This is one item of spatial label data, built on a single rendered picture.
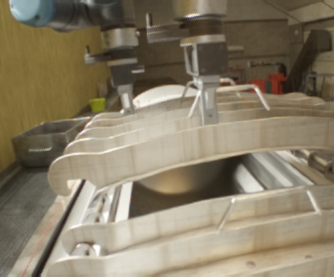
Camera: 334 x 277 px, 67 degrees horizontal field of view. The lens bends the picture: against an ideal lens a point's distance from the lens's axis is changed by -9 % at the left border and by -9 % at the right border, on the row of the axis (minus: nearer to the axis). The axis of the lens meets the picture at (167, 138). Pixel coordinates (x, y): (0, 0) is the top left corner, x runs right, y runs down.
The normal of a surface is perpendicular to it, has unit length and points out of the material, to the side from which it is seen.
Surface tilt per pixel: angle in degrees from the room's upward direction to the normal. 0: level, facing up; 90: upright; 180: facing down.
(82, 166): 90
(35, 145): 90
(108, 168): 90
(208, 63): 90
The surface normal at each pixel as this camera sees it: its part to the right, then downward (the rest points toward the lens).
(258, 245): 0.06, 0.27
